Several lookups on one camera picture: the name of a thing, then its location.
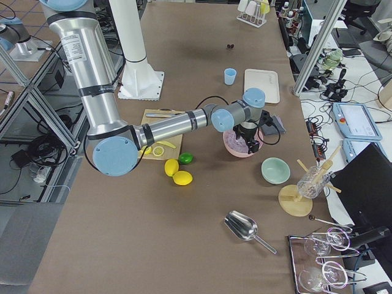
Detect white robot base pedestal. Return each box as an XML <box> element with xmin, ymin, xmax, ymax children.
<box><xmin>109</xmin><ymin>0</ymin><xmax>164</xmax><ymax>101</ymax></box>

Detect lemon slice lower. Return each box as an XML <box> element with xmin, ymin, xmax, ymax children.
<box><xmin>153</xmin><ymin>146</ymin><xmax>165</xmax><ymax>157</ymax></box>

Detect black monitor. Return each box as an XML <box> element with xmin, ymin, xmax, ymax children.
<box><xmin>331</xmin><ymin>143</ymin><xmax>391</xmax><ymax>228</ymax></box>

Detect lemon slice upper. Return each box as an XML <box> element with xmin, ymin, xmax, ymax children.
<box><xmin>138</xmin><ymin>146</ymin><xmax>153</xmax><ymax>156</ymax></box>

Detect blue teach pendant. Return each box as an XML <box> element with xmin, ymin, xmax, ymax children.
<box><xmin>332</xmin><ymin>102</ymin><xmax>383</xmax><ymax>141</ymax></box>

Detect aluminium frame post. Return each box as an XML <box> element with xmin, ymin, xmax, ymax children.
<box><xmin>292</xmin><ymin>0</ymin><xmax>347</xmax><ymax>96</ymax></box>

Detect steel ice scoop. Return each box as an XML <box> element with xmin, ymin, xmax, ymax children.
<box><xmin>224</xmin><ymin>211</ymin><xmax>277</xmax><ymax>255</ymax></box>

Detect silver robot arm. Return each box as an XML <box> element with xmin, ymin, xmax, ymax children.
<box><xmin>41</xmin><ymin>1</ymin><xmax>265</xmax><ymax>176</ymax></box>

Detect wine glass upper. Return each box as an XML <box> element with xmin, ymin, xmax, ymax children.
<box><xmin>304</xmin><ymin>227</ymin><xmax>350</xmax><ymax>257</ymax></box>

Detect cream rabbit tray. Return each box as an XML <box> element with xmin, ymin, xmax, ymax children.
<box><xmin>244</xmin><ymin>69</ymin><xmax>280</xmax><ymax>104</ymax></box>

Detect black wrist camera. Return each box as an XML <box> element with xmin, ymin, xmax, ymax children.
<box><xmin>258</xmin><ymin>110</ymin><xmax>274</xmax><ymax>127</ymax></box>

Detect clear textured glass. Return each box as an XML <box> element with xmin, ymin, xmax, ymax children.
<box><xmin>297</xmin><ymin>166</ymin><xmax>331</xmax><ymax>199</ymax></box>

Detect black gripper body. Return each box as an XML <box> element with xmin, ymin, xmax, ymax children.
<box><xmin>233</xmin><ymin>122</ymin><xmax>258</xmax><ymax>142</ymax></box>

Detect wine glass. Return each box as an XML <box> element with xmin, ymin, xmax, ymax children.
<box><xmin>304</xmin><ymin>227</ymin><xmax>350</xmax><ymax>257</ymax></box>
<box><xmin>299</xmin><ymin>261</ymin><xmax>348</xmax><ymax>293</ymax></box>

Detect yellow plastic knife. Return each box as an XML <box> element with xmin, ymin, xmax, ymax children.
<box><xmin>157</xmin><ymin>141</ymin><xmax>176</xmax><ymax>149</ymax></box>

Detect wine glass lower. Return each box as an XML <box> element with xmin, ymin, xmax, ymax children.
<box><xmin>299</xmin><ymin>261</ymin><xmax>348</xmax><ymax>293</ymax></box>

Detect green bowl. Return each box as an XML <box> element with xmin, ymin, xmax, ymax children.
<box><xmin>261</xmin><ymin>157</ymin><xmax>290</xmax><ymax>184</ymax></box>

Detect yellow lemon near board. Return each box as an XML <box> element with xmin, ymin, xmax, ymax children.
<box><xmin>164</xmin><ymin>159</ymin><xmax>179</xmax><ymax>177</ymax></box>

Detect grey folded cloth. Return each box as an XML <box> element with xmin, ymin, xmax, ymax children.
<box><xmin>261</xmin><ymin>116</ymin><xmax>286</xmax><ymax>136</ymax></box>

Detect steel muddler black tip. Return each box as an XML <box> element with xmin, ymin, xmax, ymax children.
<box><xmin>145</xmin><ymin>113</ymin><xmax>181</xmax><ymax>118</ymax></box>

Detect light blue cup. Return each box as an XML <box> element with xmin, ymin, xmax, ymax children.
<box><xmin>224</xmin><ymin>68</ymin><xmax>237</xmax><ymax>86</ymax></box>

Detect white cup rack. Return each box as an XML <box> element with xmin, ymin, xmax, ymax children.
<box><xmin>236</xmin><ymin>0</ymin><xmax>270</xmax><ymax>28</ymax></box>

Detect lemon slice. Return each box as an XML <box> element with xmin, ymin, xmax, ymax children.
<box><xmin>153</xmin><ymin>146</ymin><xmax>165</xmax><ymax>157</ymax></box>
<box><xmin>138</xmin><ymin>146</ymin><xmax>153</xmax><ymax>156</ymax></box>

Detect green lime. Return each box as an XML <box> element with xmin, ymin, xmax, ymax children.
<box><xmin>178</xmin><ymin>152</ymin><xmax>194</xmax><ymax>165</ymax></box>

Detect pink bowl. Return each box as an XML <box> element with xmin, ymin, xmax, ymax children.
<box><xmin>223</xmin><ymin>127</ymin><xmax>263</xmax><ymax>158</ymax></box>

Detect pile of clear ice cubes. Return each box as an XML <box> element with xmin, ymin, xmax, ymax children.
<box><xmin>223</xmin><ymin>131</ymin><xmax>248</xmax><ymax>153</ymax></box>

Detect wooden cup stand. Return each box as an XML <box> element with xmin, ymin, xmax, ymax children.
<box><xmin>278</xmin><ymin>146</ymin><xmax>341</xmax><ymax>217</ymax></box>

